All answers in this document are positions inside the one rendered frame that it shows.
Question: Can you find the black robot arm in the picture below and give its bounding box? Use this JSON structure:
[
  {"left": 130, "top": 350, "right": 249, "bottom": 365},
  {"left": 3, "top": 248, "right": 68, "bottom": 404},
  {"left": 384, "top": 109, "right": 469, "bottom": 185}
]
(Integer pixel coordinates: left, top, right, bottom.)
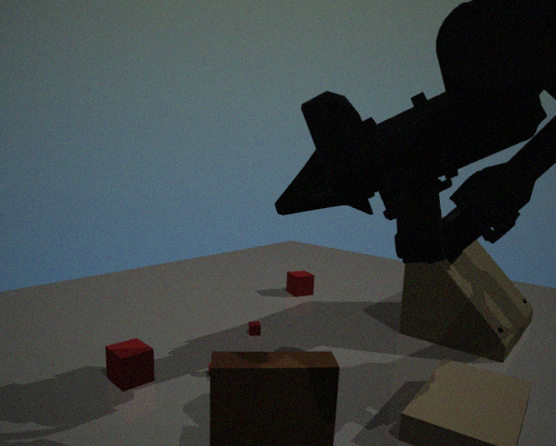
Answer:
[{"left": 381, "top": 0, "right": 556, "bottom": 264}]

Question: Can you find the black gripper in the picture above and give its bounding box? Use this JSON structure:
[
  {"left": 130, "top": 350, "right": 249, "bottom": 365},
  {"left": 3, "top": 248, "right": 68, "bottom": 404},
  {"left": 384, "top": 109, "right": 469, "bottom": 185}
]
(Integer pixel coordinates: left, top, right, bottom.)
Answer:
[{"left": 275, "top": 91, "right": 470, "bottom": 220}]

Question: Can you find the small red cube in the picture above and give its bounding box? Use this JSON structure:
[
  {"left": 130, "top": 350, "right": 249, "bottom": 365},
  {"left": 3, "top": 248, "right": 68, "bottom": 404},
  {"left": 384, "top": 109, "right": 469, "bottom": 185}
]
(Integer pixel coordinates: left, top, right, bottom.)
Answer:
[{"left": 248, "top": 322, "right": 260, "bottom": 337}]

